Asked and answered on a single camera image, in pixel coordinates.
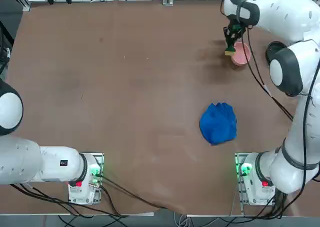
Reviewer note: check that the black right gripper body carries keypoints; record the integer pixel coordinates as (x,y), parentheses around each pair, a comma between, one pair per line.
(230,34)

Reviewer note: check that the green and yellow sponge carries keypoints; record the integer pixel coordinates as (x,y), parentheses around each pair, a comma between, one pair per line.
(229,52)

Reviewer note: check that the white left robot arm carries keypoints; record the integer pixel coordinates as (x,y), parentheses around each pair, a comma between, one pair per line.
(25,162)

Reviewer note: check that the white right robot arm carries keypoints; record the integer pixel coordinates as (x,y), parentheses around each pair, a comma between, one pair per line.
(282,12)

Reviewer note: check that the pink bowl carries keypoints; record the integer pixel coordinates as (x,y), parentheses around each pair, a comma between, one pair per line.
(241,54)

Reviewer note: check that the crumpled blue cloth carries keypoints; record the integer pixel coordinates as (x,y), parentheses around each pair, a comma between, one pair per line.
(217,124)

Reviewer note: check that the aluminium frame profile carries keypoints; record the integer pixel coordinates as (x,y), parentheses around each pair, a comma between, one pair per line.
(26,6)

